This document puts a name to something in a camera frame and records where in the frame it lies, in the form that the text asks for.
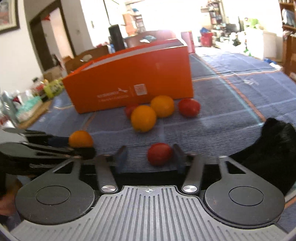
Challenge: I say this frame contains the pink cup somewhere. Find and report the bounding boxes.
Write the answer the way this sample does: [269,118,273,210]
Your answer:
[181,31,196,54]

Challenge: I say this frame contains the black cloth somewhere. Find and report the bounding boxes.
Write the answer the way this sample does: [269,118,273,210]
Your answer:
[230,118,296,195]

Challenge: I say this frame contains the orange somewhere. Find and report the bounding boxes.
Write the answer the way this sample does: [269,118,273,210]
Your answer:
[150,95,175,118]
[130,105,157,133]
[68,131,93,148]

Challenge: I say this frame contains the wooden bookshelf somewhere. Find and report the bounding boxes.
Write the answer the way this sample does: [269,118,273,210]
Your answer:
[278,0,295,77]

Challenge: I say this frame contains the wooden chair far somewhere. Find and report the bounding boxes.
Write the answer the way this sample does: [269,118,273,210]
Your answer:
[125,30,176,48]

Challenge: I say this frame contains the red tomato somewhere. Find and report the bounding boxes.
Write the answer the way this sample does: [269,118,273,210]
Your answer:
[178,98,201,118]
[125,104,139,120]
[147,143,174,166]

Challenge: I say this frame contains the black cylinder speaker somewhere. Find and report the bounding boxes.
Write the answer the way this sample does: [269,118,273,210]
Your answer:
[108,25,125,52]

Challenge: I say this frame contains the blue plaid tablecloth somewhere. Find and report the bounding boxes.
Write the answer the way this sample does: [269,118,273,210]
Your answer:
[0,52,296,230]

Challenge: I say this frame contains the wooden chair left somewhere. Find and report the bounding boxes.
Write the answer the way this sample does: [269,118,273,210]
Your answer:
[65,45,109,74]

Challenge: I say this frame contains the tissue pack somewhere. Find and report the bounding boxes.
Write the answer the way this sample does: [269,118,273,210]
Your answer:
[16,96,43,123]

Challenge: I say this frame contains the green mug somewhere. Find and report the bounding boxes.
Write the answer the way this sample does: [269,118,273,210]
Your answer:
[44,78,64,99]

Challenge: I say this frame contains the orange cardboard box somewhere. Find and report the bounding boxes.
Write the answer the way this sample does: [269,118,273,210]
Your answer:
[63,39,194,113]

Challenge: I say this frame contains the red tomato front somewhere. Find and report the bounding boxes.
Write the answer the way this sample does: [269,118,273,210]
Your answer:
[147,143,174,166]

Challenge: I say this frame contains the wooden chair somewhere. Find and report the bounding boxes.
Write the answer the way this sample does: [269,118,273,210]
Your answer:
[125,30,176,48]
[65,45,109,74]

